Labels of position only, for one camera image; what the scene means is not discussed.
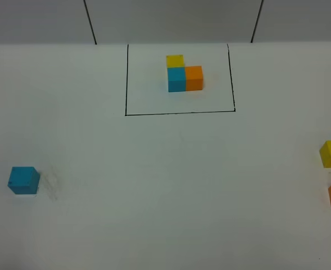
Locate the yellow template block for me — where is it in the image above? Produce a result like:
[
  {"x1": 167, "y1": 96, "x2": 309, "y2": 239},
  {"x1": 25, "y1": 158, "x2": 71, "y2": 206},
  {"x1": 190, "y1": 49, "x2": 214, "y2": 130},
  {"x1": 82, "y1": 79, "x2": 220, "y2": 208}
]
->
[{"x1": 166, "y1": 55, "x2": 185, "y2": 68}]

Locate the blue template block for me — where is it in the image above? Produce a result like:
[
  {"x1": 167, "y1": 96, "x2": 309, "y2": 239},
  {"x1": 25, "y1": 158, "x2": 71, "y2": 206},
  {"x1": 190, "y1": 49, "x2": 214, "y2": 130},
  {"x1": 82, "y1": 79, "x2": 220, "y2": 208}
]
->
[{"x1": 167, "y1": 67, "x2": 186, "y2": 92}]

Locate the orange template block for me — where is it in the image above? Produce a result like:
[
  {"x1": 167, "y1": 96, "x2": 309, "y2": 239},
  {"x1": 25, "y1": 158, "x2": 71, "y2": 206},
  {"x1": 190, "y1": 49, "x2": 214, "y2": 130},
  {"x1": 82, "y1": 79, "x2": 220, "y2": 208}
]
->
[{"x1": 185, "y1": 66, "x2": 204, "y2": 91}]

